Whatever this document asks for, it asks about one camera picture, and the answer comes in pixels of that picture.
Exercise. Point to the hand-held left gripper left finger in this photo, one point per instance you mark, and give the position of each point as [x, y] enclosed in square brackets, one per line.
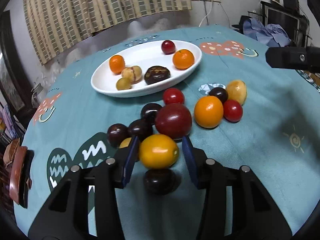
[130, 158]

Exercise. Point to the dark computer monitor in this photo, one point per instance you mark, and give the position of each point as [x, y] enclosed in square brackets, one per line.
[283, 21]

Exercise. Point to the dark purple plum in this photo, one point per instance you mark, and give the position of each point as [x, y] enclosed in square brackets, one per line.
[117, 134]
[150, 111]
[159, 181]
[140, 129]
[218, 93]

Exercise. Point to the yellow oval fruit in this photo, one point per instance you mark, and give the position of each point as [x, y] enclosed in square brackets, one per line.
[237, 91]

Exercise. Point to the black speaker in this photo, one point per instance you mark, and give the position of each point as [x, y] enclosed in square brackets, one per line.
[290, 0]

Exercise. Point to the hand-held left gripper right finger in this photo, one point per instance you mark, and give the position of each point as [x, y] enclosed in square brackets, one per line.
[190, 161]

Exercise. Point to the yellow-orange citrus fruit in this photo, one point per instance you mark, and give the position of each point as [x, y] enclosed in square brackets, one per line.
[158, 151]

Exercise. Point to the beige checked curtain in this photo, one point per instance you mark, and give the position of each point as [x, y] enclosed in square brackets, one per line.
[100, 5]

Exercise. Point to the dark wooden cabinet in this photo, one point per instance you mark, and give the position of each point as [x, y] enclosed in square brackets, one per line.
[11, 67]

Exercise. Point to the small orange tangerine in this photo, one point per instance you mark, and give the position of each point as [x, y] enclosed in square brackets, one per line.
[117, 64]

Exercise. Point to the teal patterned tablecloth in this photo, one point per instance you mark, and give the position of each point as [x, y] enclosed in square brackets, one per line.
[250, 142]

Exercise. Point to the medium orange tangerine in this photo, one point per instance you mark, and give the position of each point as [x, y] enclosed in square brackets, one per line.
[183, 59]

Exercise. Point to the small yellow fruit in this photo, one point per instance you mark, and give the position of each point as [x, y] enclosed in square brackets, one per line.
[125, 143]

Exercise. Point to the blue cloth pile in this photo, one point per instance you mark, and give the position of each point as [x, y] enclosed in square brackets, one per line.
[267, 33]

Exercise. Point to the small olive-yellow fruit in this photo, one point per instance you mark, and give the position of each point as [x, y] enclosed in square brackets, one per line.
[123, 83]

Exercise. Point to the small red plum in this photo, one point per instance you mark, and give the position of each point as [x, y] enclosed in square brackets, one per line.
[167, 47]

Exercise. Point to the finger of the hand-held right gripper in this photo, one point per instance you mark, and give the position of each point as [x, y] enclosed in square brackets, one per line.
[285, 57]

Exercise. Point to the tan striped fruit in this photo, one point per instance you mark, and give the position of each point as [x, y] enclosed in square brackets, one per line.
[131, 73]

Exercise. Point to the white oval plate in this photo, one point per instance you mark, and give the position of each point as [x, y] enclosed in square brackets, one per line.
[152, 52]

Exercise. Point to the brown wooden chair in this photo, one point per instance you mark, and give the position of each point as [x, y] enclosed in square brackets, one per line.
[18, 175]

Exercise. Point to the large orange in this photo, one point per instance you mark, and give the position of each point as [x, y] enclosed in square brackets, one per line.
[208, 111]

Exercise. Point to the red cherry tomato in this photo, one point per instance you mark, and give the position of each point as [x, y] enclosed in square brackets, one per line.
[233, 110]
[173, 96]

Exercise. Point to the wrinkled dark passion fruit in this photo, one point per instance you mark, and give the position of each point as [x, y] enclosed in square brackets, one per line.
[157, 75]

